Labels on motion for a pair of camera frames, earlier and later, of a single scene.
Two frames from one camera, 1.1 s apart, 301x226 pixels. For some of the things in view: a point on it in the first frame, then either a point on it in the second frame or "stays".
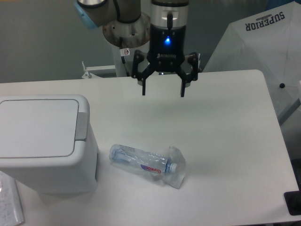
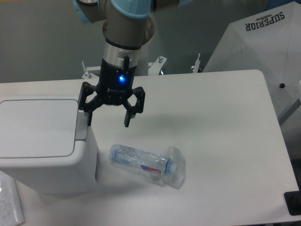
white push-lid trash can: x=47 y=142 stays
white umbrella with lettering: x=268 y=41 stays
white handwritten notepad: x=11 y=210 stays
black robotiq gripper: x=167 y=47 to x=116 y=83
